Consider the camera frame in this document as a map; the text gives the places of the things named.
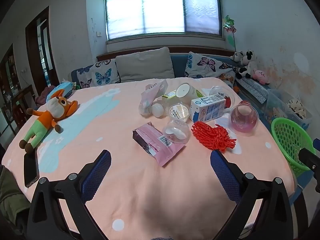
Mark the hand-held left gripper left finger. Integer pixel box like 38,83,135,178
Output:
26,149,112,240

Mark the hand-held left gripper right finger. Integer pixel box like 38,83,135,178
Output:
210,149,295,240

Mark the green plastic basket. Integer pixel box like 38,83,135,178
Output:
271,117,316,178

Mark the red foam fruit net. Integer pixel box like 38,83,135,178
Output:
191,121,237,153

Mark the pink clear plastic cup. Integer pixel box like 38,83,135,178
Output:
229,100,260,137

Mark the clear plastic dome lid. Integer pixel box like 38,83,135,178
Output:
162,118,190,145

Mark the pink snack packet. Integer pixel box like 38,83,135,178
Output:
132,122,187,167

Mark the blue white milk carton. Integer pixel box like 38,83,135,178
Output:
189,95,227,123

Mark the small clear pudding cup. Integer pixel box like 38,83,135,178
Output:
169,103,190,123

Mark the clear round plastic container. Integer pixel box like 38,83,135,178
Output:
209,85,236,109

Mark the white green paper cup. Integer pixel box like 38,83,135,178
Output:
176,83,204,100

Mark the clear plastic bag pink print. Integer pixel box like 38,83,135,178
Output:
139,79,168,116

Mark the clear plastic bottle with label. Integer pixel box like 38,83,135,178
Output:
156,91,180,105

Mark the pink printed blanket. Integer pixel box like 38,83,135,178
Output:
1,77,295,233

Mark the cream dark print cloth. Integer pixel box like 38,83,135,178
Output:
286,97,307,119

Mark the clear plastic storage box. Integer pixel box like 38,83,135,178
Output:
265,88,313,130

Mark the black smartphone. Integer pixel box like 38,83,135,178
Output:
23,150,40,188

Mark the orange fox plush toy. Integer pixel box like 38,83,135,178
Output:
19,89,78,153

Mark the grey patterned folded cloth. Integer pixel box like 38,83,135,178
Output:
236,77,268,104

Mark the olive green cloth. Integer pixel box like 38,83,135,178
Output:
0,165,31,240

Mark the pink round plush toy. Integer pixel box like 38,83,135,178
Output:
252,69,271,85

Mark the blue tissue box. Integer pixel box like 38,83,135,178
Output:
46,82,74,103

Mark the purple cloth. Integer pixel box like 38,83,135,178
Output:
35,86,57,105

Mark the wooden chair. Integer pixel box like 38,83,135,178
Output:
11,84,35,128

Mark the small butterfly print pillow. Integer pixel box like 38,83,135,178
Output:
76,59,121,88

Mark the black white cow plush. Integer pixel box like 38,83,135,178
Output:
236,65,253,79
241,50,257,67

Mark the large butterfly print pillow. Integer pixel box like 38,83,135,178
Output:
184,52,238,81

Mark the grey white plush toy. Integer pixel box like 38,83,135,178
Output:
230,51,244,62

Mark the blue sofa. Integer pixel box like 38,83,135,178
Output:
71,54,270,90

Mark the grey cushion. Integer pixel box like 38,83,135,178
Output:
115,47,175,82

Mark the dark wooden cabinet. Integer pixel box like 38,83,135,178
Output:
0,44,18,133

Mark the colourful pinwheel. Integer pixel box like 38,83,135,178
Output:
222,15,237,52

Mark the large window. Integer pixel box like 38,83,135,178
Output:
104,0,223,40

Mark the dark wooden door frame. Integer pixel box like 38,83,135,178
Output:
25,6,60,87

